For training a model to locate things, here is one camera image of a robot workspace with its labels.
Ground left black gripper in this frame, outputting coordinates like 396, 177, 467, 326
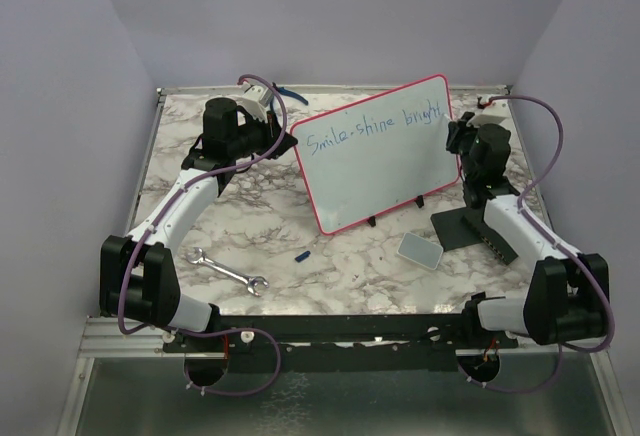
228, 107, 296, 159

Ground red-framed whiteboard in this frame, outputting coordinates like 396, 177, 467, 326
290, 74, 459, 235

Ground blue marker cap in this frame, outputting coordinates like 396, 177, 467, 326
294, 250, 311, 263

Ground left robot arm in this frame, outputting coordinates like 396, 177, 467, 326
99, 97, 297, 351

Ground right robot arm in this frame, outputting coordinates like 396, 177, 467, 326
446, 112, 612, 347

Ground black whiteboard stand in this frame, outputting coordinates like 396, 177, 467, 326
364, 194, 427, 227

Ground white whiteboard eraser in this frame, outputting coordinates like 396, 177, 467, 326
396, 232, 444, 270

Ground silver combination wrench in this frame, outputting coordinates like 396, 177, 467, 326
185, 247, 270, 297

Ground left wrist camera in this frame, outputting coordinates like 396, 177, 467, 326
238, 82, 273, 120

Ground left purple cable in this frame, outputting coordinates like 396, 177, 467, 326
117, 73, 286, 398

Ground blue-handled pliers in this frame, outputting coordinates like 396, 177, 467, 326
275, 86, 309, 106

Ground aluminium table frame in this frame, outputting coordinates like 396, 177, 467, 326
54, 84, 626, 436

